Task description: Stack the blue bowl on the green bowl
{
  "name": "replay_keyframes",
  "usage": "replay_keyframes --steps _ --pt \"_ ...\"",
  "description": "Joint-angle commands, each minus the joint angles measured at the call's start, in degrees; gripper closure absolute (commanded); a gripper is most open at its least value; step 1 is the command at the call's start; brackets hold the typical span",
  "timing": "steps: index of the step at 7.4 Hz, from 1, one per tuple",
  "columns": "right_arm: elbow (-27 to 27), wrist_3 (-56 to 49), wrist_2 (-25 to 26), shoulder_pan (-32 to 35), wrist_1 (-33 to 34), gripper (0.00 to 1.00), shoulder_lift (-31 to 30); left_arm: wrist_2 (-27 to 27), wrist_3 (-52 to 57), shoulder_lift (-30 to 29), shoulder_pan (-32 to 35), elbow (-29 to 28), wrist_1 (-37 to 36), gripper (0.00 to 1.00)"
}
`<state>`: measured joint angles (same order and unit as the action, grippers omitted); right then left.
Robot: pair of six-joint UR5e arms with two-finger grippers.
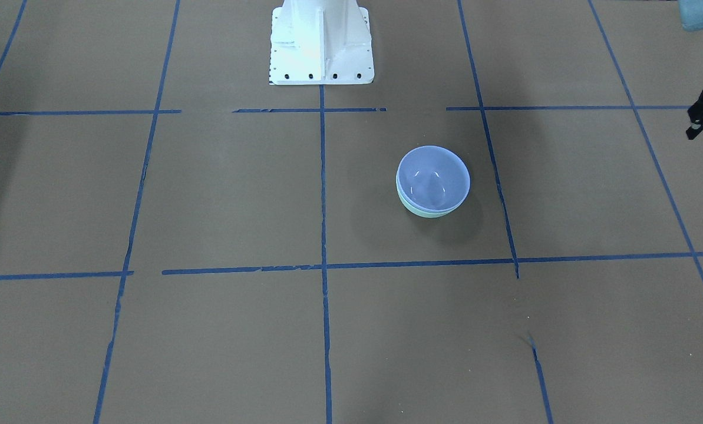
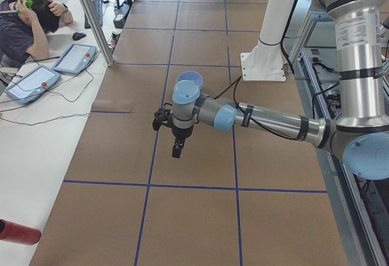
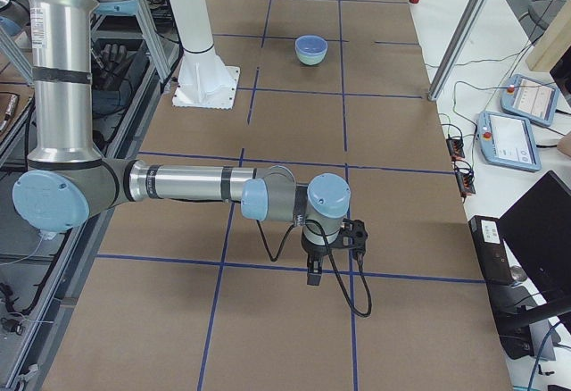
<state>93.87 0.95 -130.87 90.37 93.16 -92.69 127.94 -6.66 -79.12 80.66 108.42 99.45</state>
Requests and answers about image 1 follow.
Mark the blue bowl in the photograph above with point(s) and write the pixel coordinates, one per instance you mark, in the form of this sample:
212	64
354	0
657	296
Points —
433	178

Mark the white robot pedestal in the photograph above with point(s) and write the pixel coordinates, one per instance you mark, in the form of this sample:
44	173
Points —
321	42

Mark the green bowl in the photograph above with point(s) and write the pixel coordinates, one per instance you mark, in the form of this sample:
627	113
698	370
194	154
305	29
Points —
421	212

